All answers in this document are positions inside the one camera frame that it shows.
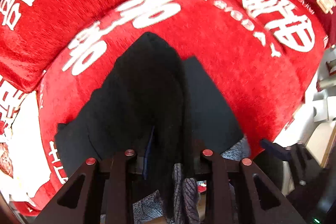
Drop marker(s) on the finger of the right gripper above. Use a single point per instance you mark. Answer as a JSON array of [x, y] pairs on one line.
[[297, 156]]

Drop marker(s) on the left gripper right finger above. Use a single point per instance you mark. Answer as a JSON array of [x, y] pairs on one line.
[[240, 192]]

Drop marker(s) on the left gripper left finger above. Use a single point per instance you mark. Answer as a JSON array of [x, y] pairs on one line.
[[108, 187]]

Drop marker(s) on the black and grey pants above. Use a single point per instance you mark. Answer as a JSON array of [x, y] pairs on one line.
[[156, 104]]

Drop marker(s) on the white furniture beside bed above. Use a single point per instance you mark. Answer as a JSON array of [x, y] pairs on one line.
[[313, 123]]

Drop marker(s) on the red blanket with white characters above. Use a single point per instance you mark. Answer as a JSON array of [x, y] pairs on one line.
[[261, 55]]

